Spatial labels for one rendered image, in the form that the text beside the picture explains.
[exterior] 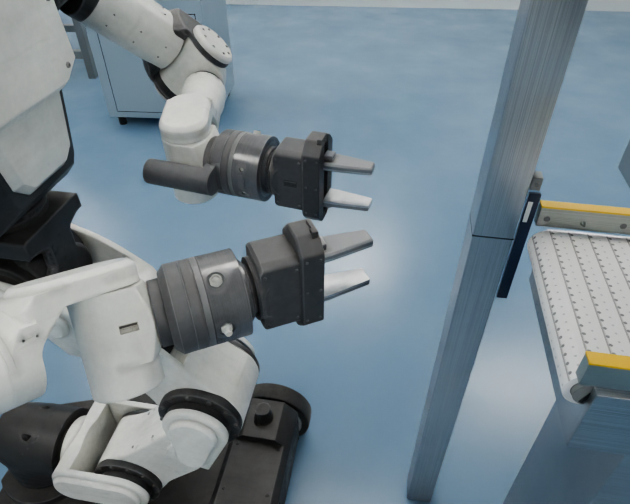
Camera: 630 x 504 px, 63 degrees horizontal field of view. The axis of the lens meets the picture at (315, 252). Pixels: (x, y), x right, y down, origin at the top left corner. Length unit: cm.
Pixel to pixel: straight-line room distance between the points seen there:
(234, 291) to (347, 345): 129
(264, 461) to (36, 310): 92
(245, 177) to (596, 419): 49
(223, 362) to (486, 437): 93
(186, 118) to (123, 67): 237
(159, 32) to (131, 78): 217
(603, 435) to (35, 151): 73
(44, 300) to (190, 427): 47
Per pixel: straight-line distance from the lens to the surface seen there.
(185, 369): 84
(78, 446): 124
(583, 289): 71
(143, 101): 312
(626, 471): 83
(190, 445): 92
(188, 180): 68
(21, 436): 129
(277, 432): 130
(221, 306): 46
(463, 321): 93
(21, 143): 69
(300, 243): 47
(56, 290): 45
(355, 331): 178
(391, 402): 162
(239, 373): 90
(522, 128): 72
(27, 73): 69
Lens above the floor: 133
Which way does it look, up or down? 40 degrees down
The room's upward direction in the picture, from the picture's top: straight up
